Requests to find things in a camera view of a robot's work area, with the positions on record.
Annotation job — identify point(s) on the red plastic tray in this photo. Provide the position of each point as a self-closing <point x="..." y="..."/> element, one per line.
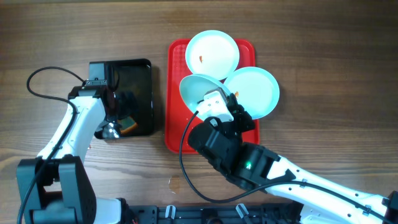
<point x="176" y="113"/>

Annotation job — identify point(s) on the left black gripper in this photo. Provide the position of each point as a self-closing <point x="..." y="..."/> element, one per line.
<point x="127" y="104"/>

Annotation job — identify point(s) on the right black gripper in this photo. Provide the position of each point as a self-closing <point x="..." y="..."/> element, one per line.
<point x="239" y="114"/>

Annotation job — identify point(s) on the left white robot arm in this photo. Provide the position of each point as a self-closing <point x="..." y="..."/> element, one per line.
<point x="54" y="186"/>

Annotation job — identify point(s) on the green and orange sponge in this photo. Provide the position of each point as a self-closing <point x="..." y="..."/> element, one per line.
<point x="127" y="125"/>

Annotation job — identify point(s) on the black rectangular water tray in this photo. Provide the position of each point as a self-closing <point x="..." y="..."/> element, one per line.
<point x="129" y="75"/>

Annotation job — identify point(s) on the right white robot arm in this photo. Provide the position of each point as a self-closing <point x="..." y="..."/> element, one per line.
<point x="255" y="168"/>

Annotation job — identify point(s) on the light blue plate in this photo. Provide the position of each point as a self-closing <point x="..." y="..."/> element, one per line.
<point x="255" y="89"/>
<point x="194" y="87"/>
<point x="213" y="53"/>

